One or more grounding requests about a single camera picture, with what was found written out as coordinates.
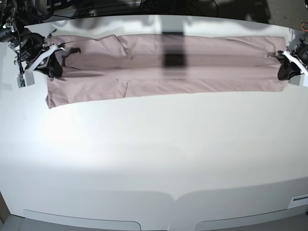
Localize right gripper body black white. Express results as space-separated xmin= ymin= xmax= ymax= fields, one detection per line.
xmin=14 ymin=31 xmax=58 ymax=70

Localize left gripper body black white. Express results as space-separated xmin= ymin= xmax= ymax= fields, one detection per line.
xmin=286 ymin=36 xmax=308 ymax=75

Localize pink T-shirt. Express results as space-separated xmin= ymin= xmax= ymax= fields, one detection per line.
xmin=46 ymin=34 xmax=286 ymax=108

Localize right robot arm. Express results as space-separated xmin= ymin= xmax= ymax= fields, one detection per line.
xmin=0 ymin=0 xmax=75 ymax=87

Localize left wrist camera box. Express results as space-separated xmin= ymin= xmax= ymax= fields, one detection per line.
xmin=288 ymin=75 xmax=301 ymax=86

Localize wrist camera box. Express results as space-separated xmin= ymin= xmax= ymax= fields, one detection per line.
xmin=16 ymin=72 xmax=35 ymax=88
xmin=288 ymin=75 xmax=301 ymax=86

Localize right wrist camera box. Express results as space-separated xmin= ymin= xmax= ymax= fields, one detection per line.
xmin=16 ymin=72 xmax=35 ymax=88

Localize black cables behind table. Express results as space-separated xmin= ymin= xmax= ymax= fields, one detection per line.
xmin=36 ymin=0 xmax=97 ymax=20

